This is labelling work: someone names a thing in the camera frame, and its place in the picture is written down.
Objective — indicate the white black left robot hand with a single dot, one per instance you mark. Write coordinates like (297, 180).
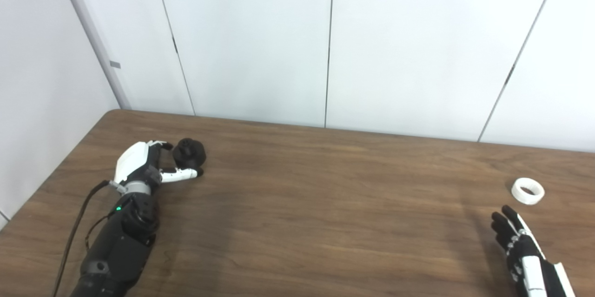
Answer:
(132, 160)

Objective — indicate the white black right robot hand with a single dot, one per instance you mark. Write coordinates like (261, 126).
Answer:
(530, 269)

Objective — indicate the round black plastic part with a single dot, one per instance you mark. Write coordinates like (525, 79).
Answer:
(193, 153)

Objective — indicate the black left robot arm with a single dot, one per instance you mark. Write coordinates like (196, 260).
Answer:
(121, 246)

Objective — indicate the grey wall corner post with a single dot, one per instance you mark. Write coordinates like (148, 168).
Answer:
(93, 36)

